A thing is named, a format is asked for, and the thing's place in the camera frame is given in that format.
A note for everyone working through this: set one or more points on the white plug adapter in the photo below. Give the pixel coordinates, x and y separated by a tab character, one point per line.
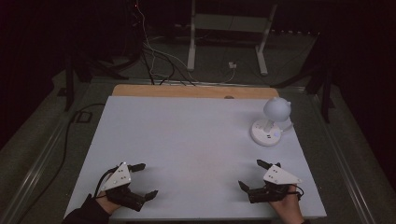
232	65

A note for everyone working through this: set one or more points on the person's left hand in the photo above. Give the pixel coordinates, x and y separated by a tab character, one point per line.
107	204

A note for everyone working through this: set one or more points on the person's right hand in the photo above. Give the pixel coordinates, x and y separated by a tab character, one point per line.
288	206

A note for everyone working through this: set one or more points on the white metal stand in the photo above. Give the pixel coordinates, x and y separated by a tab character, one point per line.
227	28

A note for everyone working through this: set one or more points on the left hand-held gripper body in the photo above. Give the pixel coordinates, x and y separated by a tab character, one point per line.
122	192

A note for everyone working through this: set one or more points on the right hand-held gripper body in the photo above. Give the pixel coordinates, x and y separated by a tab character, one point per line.
274	184

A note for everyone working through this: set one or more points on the white table mat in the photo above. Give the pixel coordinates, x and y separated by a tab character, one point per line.
193	155

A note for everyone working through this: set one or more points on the black tripod stand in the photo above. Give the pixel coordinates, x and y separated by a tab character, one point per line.
323	81
74	77

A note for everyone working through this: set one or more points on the white desk lamp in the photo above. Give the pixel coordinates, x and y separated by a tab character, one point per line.
271	124

